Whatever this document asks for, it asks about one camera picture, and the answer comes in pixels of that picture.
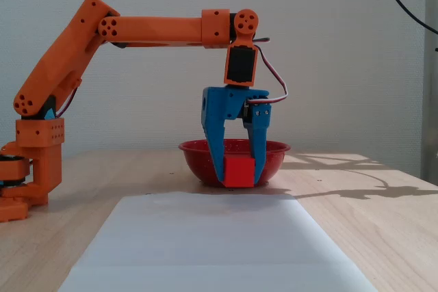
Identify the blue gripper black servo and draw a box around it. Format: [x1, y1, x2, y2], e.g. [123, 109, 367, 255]
[201, 85, 273, 185]

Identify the red cube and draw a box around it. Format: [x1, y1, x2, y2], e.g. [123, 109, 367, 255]
[224, 155, 256, 189]

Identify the red speckled bowl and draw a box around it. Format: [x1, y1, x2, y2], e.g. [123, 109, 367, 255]
[178, 139, 292, 189]

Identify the white paper sheet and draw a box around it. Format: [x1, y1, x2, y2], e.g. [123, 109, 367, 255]
[57, 191, 379, 292]

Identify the red white black servo cable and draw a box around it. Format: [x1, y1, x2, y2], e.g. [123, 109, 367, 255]
[246, 36, 289, 105]

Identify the red white base servo cable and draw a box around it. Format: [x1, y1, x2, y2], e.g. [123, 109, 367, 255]
[55, 79, 82, 118]

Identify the grey vertical frame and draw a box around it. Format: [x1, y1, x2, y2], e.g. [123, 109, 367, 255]
[424, 0, 438, 181]

